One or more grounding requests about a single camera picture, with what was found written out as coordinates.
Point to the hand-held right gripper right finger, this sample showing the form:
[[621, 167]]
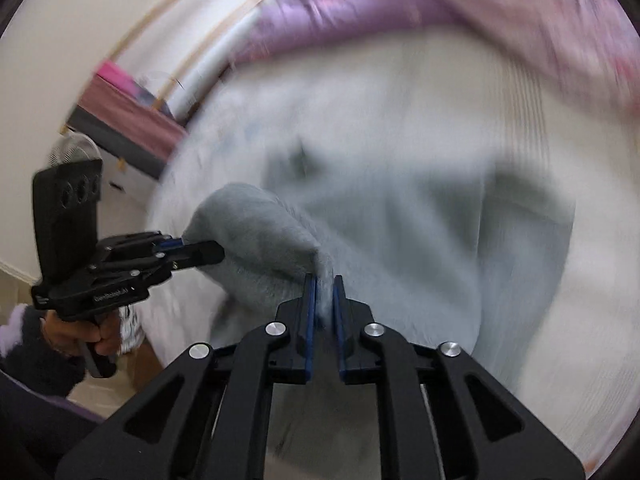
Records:
[[338, 310]]

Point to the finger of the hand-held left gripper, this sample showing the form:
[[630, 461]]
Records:
[[200, 256], [170, 245]]

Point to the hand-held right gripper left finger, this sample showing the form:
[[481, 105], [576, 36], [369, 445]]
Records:
[[310, 310]]

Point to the grey fluffy garment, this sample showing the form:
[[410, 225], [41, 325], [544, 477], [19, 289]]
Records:
[[400, 240]]

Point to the person's left forearm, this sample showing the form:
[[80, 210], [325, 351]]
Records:
[[35, 360]]

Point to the person's left hand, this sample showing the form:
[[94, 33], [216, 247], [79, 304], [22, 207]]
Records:
[[70, 332]]

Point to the white electric fan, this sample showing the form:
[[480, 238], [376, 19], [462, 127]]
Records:
[[75, 147]]

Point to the black and white patterned cloth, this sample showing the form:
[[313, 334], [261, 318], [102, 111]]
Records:
[[131, 330]]

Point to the maroon upholstered bench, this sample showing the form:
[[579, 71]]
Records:
[[130, 120]]

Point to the person's dark clothed body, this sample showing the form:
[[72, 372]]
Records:
[[35, 435]]

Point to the white bed sheet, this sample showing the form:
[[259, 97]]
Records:
[[575, 310]]

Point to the purple satin quilt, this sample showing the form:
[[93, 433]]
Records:
[[325, 15]]

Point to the pink printed blanket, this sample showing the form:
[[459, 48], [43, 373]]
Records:
[[550, 20]]

